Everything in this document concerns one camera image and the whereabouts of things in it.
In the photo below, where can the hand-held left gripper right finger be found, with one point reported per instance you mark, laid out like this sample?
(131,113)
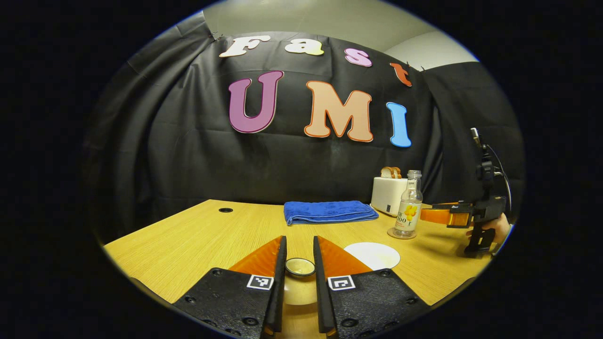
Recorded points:
(321,296)

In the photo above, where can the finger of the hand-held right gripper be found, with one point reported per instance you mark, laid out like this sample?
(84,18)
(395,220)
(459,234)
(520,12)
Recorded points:
(452,206)
(438,216)

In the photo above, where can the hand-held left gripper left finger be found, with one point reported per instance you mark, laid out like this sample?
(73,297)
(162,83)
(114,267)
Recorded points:
(279,292)

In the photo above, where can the yellow teacup lid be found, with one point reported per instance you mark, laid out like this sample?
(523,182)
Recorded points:
(300,292)

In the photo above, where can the clear glass water bottle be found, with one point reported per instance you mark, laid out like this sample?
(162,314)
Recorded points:
(408,216)

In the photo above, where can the round wooden coaster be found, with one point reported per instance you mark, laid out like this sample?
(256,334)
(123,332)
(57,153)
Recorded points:
(391,234)

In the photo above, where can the yellow ceramic teacup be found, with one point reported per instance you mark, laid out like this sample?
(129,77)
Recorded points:
(374,255)

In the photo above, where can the white toaster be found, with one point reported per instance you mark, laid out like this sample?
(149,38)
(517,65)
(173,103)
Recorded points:
(386,193)

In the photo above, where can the toast bread slice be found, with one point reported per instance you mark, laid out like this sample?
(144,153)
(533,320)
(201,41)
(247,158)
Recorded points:
(398,173)
(386,173)

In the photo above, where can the folded blue towel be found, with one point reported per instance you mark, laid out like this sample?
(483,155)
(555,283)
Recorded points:
(330,212)

